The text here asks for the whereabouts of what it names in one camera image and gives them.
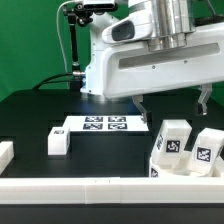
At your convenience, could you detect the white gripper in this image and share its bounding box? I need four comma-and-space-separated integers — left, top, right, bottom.
87, 13, 224, 124

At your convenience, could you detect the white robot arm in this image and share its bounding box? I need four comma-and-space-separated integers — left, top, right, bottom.
83, 0, 224, 119

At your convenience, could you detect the white paper marker sheet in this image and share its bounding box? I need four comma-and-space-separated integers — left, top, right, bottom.
63, 115, 148, 132

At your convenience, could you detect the white overhead camera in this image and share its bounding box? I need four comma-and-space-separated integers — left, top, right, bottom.
83, 0, 116, 10

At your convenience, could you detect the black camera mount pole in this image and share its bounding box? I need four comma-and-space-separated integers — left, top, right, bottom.
63, 3, 92, 91

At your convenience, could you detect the black cable bundle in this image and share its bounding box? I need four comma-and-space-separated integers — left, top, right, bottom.
32, 72, 75, 90

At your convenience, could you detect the white left fence rail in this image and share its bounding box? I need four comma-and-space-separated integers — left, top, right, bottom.
0, 141, 14, 175

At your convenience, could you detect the white front fence rail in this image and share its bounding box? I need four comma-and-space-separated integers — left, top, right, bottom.
0, 177, 224, 204

